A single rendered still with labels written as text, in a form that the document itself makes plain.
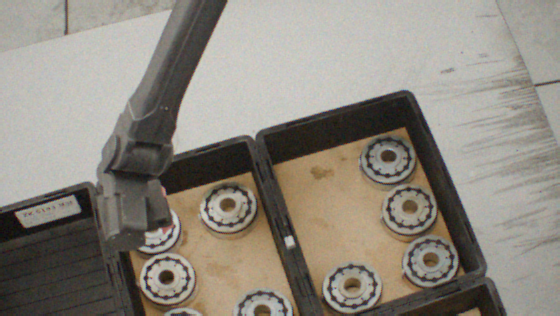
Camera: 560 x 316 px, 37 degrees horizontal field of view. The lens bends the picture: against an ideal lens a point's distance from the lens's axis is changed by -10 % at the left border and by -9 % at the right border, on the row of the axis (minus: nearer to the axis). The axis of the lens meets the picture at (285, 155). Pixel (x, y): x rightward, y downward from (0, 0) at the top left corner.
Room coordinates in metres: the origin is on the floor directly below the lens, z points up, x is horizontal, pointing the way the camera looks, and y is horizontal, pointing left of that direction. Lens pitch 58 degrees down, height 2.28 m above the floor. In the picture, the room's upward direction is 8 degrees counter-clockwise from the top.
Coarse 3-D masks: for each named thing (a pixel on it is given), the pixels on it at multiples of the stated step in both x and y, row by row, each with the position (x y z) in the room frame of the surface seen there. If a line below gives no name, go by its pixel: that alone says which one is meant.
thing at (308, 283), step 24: (384, 96) 0.95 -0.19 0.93; (408, 96) 0.95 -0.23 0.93; (312, 120) 0.92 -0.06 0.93; (264, 144) 0.88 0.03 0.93; (432, 144) 0.84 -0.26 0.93; (456, 192) 0.74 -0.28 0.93; (288, 216) 0.74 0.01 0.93; (480, 264) 0.59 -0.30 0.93; (312, 288) 0.61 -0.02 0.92; (432, 288) 0.57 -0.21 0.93; (360, 312) 0.54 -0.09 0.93
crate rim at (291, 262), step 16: (208, 144) 0.90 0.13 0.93; (224, 144) 0.90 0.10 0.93; (256, 144) 0.89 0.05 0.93; (176, 160) 0.88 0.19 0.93; (256, 160) 0.85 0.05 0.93; (272, 208) 0.76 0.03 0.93; (112, 256) 0.70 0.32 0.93; (288, 256) 0.66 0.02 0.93; (304, 288) 0.60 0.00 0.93; (128, 304) 0.61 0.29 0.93; (304, 304) 0.57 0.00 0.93
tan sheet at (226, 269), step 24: (192, 192) 0.87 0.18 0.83; (192, 216) 0.82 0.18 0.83; (264, 216) 0.80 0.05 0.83; (192, 240) 0.77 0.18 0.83; (216, 240) 0.76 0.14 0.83; (240, 240) 0.76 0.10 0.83; (264, 240) 0.75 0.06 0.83; (144, 264) 0.73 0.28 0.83; (192, 264) 0.72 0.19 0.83; (216, 264) 0.71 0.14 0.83; (240, 264) 0.71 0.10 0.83; (264, 264) 0.70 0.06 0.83; (216, 288) 0.67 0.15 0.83; (240, 288) 0.66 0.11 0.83; (288, 288) 0.65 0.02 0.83; (216, 312) 0.62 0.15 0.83
